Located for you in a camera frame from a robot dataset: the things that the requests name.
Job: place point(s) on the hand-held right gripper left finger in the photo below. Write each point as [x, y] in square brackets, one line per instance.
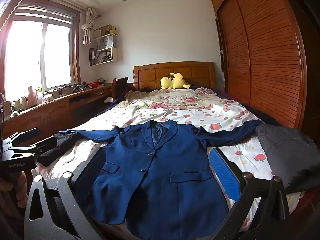
[91, 170]

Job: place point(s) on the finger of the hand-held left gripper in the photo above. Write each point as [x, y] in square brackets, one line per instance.
[37, 147]
[22, 136]

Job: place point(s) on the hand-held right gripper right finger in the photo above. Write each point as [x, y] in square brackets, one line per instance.
[223, 172]

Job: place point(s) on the blue suit jacket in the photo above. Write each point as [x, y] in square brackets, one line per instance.
[160, 180]

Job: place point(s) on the person's left hand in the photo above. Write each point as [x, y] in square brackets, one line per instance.
[22, 190]

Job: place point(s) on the black garment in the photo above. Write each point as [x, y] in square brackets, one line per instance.
[57, 147]

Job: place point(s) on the wooden desk cabinet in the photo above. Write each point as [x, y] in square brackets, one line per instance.
[50, 115]

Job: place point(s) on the pink bottle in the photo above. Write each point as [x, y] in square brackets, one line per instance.
[32, 98]

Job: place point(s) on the wooden bed with strawberry sheet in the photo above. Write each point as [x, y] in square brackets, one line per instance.
[200, 115]

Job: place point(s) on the grey garment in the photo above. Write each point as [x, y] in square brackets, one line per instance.
[287, 152]

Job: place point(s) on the window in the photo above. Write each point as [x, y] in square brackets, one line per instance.
[37, 55]

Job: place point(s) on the red bowl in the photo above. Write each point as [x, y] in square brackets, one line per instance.
[93, 84]

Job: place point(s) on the wooden chair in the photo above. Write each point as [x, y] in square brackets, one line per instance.
[120, 87]

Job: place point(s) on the floral blanket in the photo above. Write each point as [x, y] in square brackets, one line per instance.
[175, 100]

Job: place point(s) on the wooden bed headboard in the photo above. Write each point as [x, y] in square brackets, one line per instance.
[197, 76]

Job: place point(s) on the yellow plush toy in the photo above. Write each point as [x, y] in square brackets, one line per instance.
[175, 81]

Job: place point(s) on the wooden slatted wardrobe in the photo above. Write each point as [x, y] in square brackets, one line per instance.
[265, 55]

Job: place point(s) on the white paper bag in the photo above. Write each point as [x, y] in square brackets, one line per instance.
[105, 42]

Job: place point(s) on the tied cream curtain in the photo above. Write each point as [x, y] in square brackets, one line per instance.
[87, 28]

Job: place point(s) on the white wall shelf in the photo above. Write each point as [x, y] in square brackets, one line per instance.
[106, 55]

